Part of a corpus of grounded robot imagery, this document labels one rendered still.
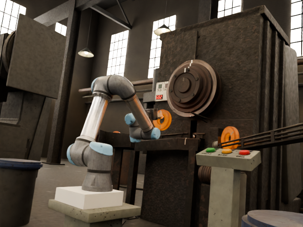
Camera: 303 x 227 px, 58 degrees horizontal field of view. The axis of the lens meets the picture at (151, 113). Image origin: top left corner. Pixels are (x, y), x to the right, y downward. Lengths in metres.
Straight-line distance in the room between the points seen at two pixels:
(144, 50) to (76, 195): 10.70
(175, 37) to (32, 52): 2.30
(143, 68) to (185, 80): 9.42
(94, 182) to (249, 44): 1.54
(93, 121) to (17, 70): 2.72
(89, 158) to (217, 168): 0.61
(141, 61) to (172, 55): 9.10
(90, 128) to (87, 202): 0.41
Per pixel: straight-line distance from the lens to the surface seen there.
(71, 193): 1.35
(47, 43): 4.47
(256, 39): 2.27
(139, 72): 11.63
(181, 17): 11.17
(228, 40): 2.37
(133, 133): 1.79
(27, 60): 4.23
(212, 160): 1.17
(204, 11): 5.84
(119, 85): 1.52
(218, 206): 1.18
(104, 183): 1.36
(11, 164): 2.07
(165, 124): 1.99
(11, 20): 12.68
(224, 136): 1.81
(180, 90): 2.14
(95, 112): 1.53
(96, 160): 1.36
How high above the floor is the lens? 0.56
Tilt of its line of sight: 9 degrees up
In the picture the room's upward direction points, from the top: 6 degrees clockwise
